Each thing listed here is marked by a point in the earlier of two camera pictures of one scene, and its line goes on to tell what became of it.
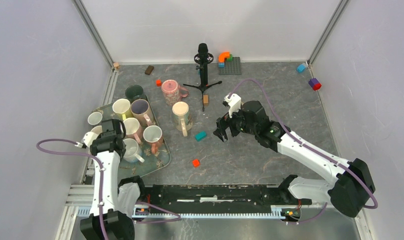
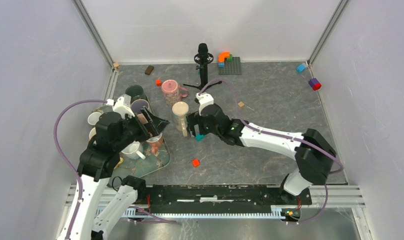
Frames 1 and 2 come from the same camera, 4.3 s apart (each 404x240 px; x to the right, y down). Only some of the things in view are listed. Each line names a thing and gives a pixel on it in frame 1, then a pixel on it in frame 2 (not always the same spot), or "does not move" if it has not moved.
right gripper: (223, 123) -> (194, 119)
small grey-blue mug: (94, 118) does not move
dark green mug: (134, 92) does not move
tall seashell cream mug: (180, 112) does not move
